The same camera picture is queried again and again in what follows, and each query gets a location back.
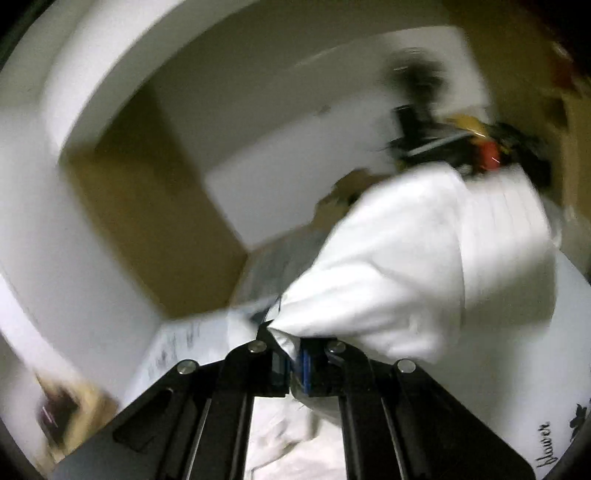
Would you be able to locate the low wooden side cabinet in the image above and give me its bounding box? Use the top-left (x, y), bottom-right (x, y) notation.
top-left (33, 373), bottom-right (122, 464)

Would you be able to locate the tall wooden wardrobe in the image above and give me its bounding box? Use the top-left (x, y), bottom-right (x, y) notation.
top-left (60, 88), bottom-right (250, 320)

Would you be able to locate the black tool bag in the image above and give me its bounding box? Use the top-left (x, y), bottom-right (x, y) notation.
top-left (496, 121), bottom-right (553, 188)

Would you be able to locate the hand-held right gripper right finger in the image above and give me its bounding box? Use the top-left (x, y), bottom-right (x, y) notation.
top-left (297, 340), bottom-right (546, 480)

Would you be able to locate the white padded jacket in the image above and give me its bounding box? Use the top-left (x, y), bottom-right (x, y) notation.
top-left (226, 161), bottom-right (561, 480)

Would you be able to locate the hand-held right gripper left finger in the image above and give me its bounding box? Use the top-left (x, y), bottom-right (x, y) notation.
top-left (51, 340), bottom-right (293, 480)

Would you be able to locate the yellow hard hat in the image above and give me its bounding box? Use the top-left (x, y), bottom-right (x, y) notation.
top-left (445, 113), bottom-right (490, 137)

